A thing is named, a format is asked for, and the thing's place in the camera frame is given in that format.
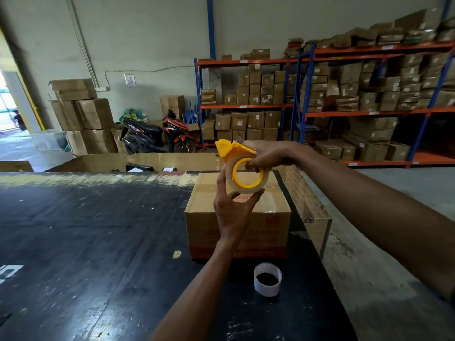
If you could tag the person's right hand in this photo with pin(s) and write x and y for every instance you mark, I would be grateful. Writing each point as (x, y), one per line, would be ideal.
(277, 154)

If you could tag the person's left hand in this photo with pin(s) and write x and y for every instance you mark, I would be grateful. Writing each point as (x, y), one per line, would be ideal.
(231, 216)

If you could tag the person's right fingers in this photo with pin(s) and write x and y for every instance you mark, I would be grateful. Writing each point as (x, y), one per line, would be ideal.
(256, 156)

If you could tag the person's left thumb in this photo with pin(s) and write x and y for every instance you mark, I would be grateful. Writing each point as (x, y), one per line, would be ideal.
(254, 200)

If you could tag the clear packing tape roll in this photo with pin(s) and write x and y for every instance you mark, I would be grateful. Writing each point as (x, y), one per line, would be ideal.
(233, 186)

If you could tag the yellow tape dispenser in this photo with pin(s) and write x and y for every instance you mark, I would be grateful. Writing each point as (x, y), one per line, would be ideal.
(229, 149)

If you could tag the person's right forearm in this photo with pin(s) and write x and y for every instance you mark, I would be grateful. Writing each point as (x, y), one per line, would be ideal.
(373, 213)

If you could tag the person's left forearm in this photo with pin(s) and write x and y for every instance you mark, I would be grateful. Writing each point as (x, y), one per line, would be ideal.
(202, 291)

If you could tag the stack of brown shelf boxes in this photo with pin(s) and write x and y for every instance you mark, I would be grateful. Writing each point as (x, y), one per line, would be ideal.
(256, 120)
(373, 133)

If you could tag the narrow blue orange shelving rack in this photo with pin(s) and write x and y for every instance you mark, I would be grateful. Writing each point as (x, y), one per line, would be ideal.
(245, 106)

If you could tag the large open cardboard crate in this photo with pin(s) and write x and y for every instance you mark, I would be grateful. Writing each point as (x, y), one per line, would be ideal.
(305, 202)

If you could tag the brown cardboard box red stripe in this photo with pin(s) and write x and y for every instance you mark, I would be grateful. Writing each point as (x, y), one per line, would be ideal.
(202, 223)

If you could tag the empty white tape core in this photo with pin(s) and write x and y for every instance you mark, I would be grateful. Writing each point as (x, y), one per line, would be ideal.
(261, 288)

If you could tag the tall cardboard box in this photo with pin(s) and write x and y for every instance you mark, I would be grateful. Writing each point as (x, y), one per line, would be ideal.
(172, 104)

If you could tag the black and red motorcycle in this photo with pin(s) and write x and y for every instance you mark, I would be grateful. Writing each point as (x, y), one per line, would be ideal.
(145, 134)

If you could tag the black plastic bag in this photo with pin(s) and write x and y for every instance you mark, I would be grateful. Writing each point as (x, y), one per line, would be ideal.
(138, 167)

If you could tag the wide blue orange shelving rack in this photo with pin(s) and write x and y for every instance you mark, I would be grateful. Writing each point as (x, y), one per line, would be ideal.
(376, 112)

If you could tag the green plastic bag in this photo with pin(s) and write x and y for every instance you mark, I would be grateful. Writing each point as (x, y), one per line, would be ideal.
(132, 115)

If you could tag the blue steel pillar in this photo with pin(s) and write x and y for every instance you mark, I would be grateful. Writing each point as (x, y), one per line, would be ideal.
(211, 28)

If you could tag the large plain cardboard box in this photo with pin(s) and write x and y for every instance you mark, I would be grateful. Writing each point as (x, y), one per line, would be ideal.
(94, 141)

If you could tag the wide plain cardboard box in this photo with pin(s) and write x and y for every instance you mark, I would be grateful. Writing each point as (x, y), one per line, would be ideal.
(90, 113)

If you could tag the small plain cardboard box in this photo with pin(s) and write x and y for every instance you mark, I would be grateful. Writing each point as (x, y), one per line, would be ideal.
(73, 89)

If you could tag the clear plastic storage bin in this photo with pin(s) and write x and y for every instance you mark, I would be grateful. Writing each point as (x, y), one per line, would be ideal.
(49, 140)

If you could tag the flat cardboard panel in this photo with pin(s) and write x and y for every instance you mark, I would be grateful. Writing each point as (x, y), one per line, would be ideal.
(16, 166)

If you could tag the white wall notice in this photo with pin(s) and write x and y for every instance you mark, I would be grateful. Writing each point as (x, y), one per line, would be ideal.
(130, 80)

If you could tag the grey wall conduit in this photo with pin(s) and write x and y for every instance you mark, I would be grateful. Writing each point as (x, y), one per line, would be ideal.
(80, 39)

